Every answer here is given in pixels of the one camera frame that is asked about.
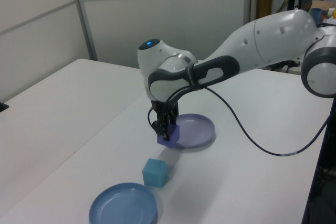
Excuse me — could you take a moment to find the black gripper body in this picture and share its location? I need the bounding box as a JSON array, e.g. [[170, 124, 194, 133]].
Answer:
[[151, 100, 180, 121]]

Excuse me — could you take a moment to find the brown cardboard panel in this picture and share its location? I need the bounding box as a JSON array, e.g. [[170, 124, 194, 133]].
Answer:
[[255, 0, 274, 21]]

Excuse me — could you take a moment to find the purple plate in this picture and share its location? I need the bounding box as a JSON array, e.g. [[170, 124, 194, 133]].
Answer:
[[174, 113, 216, 150]]

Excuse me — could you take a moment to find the blue cup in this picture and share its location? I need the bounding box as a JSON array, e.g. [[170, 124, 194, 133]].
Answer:
[[310, 8, 323, 25]]

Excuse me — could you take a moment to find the light blue cube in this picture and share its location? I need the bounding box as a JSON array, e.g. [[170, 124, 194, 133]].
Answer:
[[142, 158, 168, 189]]

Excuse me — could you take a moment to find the open cardboard box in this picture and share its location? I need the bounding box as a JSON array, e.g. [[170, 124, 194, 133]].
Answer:
[[311, 0, 335, 13]]

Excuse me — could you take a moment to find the blue plate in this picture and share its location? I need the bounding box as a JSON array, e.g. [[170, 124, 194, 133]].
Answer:
[[89, 182, 159, 224]]

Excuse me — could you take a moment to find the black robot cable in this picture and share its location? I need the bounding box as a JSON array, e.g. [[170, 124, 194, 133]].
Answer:
[[146, 61, 330, 157]]

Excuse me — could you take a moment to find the purple cube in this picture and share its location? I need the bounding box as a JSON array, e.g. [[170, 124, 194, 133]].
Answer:
[[156, 124, 181, 148]]

